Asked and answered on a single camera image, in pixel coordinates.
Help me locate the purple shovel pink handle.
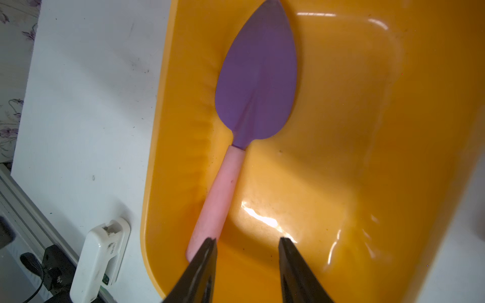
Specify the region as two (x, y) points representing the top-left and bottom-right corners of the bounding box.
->
(186, 1), (298, 261)

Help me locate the yellow storage box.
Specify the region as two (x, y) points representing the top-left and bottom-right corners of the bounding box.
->
(141, 1), (484, 302)

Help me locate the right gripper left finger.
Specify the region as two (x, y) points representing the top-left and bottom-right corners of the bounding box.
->
(163, 237), (217, 303)

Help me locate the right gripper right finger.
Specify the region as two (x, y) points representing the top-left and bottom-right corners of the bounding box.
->
(279, 237), (333, 302)

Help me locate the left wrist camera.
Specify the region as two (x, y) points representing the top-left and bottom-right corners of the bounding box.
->
(69, 217), (131, 302)

